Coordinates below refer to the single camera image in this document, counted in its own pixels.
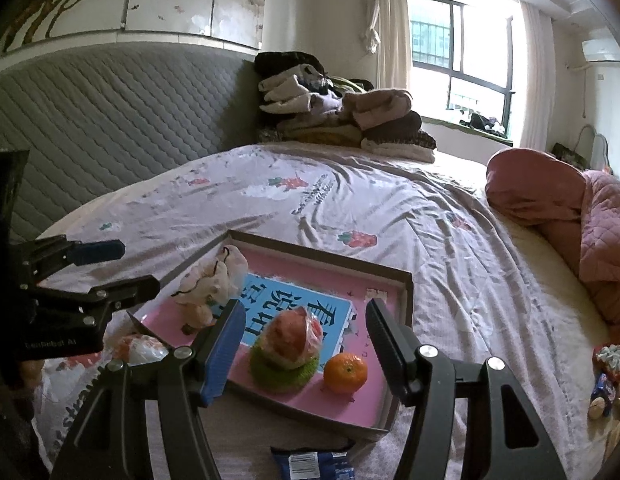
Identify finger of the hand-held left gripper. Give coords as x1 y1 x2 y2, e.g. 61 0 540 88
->
12 234 126 281
37 275 161 322

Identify grey quilted headboard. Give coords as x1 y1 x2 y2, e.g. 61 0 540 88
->
0 42 258 241

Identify sheer cream curtain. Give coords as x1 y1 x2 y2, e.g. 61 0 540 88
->
517 2 556 151

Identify pile of folded clothes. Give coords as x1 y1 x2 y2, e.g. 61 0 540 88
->
254 51 438 163

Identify small orange in plastic bag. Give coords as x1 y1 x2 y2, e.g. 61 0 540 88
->
112 334 168 366

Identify pink tray with dark frame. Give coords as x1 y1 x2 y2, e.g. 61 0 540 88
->
126 230 415 442

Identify printed plastic bag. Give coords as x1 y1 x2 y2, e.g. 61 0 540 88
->
37 355 140 466

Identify pink quilt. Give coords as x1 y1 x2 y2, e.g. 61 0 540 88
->
485 147 620 341

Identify small colourful toy figure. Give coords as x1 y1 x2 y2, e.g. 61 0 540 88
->
589 344 620 418

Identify cream curtain with tieback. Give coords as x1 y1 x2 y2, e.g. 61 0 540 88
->
362 0 413 91

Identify apple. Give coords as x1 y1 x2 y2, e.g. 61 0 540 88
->
257 307 325 370

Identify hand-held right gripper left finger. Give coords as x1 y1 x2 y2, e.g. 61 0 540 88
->
50 299 247 480

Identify green fuzzy ring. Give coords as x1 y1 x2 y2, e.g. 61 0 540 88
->
248 345 321 393

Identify white plush toy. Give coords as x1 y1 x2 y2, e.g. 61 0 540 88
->
172 245 249 311

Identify dark items on windowsill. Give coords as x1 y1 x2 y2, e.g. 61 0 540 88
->
457 112 508 136

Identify dark bag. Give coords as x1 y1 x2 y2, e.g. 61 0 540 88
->
552 142 588 168

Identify printed bedsheet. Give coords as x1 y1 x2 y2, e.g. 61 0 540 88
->
34 142 616 480

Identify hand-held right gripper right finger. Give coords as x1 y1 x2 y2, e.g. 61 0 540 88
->
365 298 573 480

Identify window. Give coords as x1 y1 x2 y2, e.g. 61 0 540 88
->
407 0 516 141

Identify blue snack packet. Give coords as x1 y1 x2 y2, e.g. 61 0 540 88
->
270 447 355 480

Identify white arched mirror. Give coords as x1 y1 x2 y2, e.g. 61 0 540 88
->
575 125 611 173

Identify blue book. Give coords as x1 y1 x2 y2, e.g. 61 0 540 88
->
217 274 355 356

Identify tree blossom wall mural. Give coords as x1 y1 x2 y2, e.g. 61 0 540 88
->
0 0 267 56

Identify white air conditioner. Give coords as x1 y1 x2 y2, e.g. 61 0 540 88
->
581 37 620 64

